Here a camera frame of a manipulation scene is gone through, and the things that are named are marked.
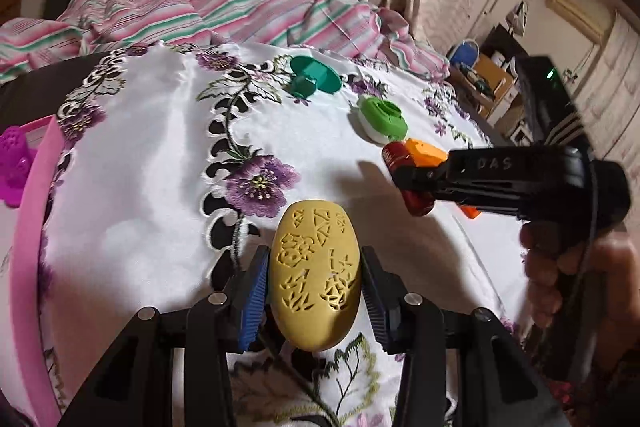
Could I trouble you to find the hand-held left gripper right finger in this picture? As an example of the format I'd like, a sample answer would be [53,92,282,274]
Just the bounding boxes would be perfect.
[361,246,558,427]

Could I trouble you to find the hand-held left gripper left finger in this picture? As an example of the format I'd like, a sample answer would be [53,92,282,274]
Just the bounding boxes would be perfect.
[57,246,271,427]

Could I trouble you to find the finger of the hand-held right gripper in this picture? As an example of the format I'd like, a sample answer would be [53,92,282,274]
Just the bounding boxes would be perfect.
[392,156,453,208]

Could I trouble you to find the red can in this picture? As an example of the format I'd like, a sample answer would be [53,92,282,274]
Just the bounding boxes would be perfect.
[381,143,436,216]

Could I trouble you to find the yellow perforated egg-shaped case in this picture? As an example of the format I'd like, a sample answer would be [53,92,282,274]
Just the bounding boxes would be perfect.
[270,201,362,352]

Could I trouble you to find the pink-edged white tray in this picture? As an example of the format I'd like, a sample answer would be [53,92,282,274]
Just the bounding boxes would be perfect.
[0,114,66,427]

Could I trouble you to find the person's right hand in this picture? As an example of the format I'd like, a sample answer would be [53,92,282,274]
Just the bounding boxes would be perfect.
[519,219,640,368]

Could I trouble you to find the orange plastic block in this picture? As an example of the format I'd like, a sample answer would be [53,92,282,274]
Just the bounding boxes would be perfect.
[402,138,481,220]

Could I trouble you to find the green and white round container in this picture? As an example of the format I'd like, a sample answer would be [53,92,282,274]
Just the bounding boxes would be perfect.
[356,97,408,144]

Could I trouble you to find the wooden shelf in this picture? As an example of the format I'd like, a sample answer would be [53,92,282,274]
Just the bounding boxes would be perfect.
[450,52,521,128]

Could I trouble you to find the blue plastic container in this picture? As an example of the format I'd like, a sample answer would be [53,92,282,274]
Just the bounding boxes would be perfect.
[446,38,482,68]

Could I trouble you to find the white floral embroidered tablecloth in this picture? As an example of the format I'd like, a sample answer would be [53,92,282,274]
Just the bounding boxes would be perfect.
[37,42,531,427]

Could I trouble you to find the white air conditioner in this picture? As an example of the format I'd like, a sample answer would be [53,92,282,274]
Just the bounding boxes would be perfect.
[545,0,616,42]

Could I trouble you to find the pink green striped cloth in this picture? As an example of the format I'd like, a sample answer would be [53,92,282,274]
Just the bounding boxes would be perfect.
[0,0,451,82]

